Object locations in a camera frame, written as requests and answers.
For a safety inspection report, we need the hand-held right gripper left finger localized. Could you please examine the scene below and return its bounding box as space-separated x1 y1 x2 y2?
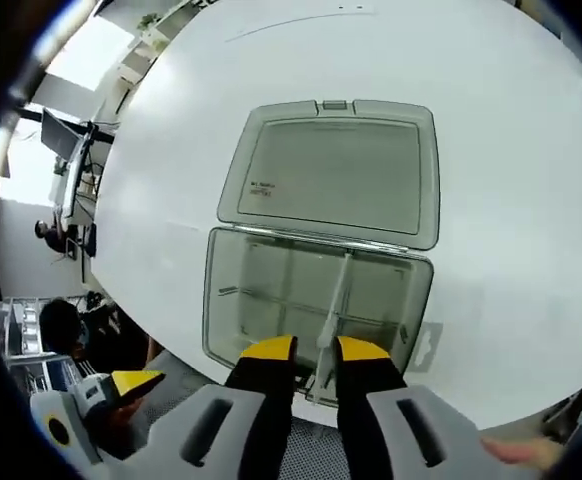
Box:
140 334 301 480

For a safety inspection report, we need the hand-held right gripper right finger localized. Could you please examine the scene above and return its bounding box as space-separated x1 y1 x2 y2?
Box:
332 334 493 480

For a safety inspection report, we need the clear plastic guide fixture box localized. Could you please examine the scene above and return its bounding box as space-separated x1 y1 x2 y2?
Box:
201 98 442 407

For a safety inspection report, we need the person's left hand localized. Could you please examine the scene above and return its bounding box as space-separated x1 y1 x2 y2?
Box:
97 396 149 460

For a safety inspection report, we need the grey mesh chair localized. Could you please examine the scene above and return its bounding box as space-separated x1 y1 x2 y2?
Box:
143 344 345 480

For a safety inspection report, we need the white storage rack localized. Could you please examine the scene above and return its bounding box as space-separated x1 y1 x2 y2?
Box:
0 294 90 401

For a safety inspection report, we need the black-framed desk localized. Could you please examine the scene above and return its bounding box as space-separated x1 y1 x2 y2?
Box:
50 119 117 226

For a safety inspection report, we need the large black monitor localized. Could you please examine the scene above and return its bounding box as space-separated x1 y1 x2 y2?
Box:
40 109 83 161

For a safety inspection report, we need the white shelf cabinet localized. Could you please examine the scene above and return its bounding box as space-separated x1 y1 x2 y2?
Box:
118 29 172 91

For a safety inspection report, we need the potted plant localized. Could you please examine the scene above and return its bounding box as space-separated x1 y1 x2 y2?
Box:
138 12 172 51

